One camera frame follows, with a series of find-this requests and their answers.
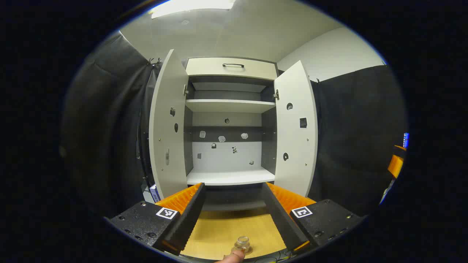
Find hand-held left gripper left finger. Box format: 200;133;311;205
106;182;206;256

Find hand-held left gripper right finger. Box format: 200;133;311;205
262;182;366;253

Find clear glass bottle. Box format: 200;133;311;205
233;236;252;254

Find white cabinet door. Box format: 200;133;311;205
149;49;189;199
273;60;318;198

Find white cabinet shelf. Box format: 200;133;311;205
186;169;275;186
185;99;276;114

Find grey white cabinet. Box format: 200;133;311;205
184;57;279;212

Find white cabinet drawer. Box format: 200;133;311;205
185;57;278;81

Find black backdrop cloth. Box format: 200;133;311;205
60;31;408;220

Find ceiling light panel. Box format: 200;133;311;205
148;0;236;19

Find thin dark cables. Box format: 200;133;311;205
256;254;293;263

